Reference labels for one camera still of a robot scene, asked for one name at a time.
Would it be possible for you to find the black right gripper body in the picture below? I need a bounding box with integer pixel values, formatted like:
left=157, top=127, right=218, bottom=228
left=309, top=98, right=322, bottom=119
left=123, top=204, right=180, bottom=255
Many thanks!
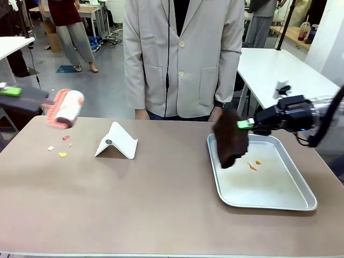
left=268, top=95, right=314, bottom=133

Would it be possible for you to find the dark brown cloth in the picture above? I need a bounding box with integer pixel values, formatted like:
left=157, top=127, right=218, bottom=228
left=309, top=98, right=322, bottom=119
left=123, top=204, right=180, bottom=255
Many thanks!
left=213, top=108, right=250, bottom=169

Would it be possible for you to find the pink white lint roller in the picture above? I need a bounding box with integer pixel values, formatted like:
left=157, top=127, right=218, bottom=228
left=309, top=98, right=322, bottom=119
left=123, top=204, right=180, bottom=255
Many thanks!
left=0, top=88, right=85, bottom=131

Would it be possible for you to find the person's left hand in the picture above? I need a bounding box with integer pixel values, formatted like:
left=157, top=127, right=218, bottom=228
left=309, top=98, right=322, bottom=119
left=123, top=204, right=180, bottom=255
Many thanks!
left=209, top=106, right=225, bottom=123

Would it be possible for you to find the person's right hand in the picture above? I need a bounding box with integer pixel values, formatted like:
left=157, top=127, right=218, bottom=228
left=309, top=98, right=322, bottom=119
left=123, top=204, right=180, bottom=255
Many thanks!
left=134, top=108, right=151, bottom=120

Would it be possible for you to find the person in black clothes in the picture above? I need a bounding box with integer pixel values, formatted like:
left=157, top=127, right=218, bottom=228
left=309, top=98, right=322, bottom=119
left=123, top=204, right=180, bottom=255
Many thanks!
left=0, top=0, right=35, bottom=78

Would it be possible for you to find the white table with rounded edge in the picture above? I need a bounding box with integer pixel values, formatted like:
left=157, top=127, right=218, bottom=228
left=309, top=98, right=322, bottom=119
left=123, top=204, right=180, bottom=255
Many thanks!
left=0, top=36, right=35, bottom=84

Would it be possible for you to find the silver metal tray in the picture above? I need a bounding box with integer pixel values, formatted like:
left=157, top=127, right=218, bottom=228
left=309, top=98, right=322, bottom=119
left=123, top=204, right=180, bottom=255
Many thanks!
left=206, top=133, right=318, bottom=212

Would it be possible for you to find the brown cardboard box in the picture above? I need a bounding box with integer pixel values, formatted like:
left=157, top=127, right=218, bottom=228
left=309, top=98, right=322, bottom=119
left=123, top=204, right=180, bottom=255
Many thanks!
left=40, top=20, right=64, bottom=53

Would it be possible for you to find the wooden workbench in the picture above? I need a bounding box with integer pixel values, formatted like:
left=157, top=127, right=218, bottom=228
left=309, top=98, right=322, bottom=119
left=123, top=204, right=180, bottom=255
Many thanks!
left=269, top=25, right=312, bottom=52

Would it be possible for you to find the person in beige blazer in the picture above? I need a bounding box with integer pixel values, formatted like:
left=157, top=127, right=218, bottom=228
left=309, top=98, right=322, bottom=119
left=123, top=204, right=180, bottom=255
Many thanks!
left=123, top=0, right=245, bottom=121

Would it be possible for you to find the plastic cup with red drink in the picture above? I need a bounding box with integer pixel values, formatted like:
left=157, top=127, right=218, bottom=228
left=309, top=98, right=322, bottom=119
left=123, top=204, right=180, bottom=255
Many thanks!
left=297, top=22, right=310, bottom=42

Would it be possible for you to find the blue drink can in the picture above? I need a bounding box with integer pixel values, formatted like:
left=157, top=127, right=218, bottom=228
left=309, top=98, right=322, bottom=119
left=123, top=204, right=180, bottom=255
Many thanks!
left=305, top=24, right=319, bottom=44

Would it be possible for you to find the person in dark red top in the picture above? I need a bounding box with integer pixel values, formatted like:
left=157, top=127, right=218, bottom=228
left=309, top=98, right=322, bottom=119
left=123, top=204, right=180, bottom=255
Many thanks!
left=39, top=0, right=99, bottom=73

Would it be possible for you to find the black slanted pole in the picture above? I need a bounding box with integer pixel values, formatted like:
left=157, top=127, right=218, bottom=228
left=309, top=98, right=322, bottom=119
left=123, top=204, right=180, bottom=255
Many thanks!
left=275, top=0, right=297, bottom=52

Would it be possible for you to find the person in grey clothes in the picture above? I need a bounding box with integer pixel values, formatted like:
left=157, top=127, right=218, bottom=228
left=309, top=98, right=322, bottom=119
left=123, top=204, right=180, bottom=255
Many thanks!
left=245, top=0, right=281, bottom=49

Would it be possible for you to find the blue shoe covers pile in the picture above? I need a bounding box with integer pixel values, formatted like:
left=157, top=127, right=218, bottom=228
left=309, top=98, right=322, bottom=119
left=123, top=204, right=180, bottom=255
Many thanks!
left=89, top=36, right=102, bottom=52

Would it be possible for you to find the yellow garment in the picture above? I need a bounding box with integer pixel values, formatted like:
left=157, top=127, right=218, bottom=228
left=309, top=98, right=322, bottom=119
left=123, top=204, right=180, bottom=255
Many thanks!
left=294, top=0, right=326, bottom=28

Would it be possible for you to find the white folded roller stand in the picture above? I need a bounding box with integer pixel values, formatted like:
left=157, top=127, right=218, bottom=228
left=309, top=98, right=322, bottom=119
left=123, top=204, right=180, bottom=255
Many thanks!
left=94, top=121, right=139, bottom=161

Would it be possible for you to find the grey metal frame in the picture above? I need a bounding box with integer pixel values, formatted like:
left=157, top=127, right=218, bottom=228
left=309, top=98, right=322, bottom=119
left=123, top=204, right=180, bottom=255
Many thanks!
left=0, top=107, right=19, bottom=153

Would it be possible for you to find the black microphone cable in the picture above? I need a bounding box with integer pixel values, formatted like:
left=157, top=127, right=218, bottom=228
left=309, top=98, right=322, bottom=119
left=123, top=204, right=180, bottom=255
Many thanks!
left=166, top=0, right=171, bottom=94

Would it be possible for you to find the wooden table with white frame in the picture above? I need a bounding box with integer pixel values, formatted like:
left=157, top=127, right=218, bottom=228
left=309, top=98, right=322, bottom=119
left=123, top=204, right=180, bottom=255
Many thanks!
left=28, top=5, right=111, bottom=41

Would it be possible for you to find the floor cables and power strip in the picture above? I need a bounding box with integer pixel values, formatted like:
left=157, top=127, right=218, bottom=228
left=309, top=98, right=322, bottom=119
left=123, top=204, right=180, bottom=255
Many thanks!
left=103, top=28, right=125, bottom=48

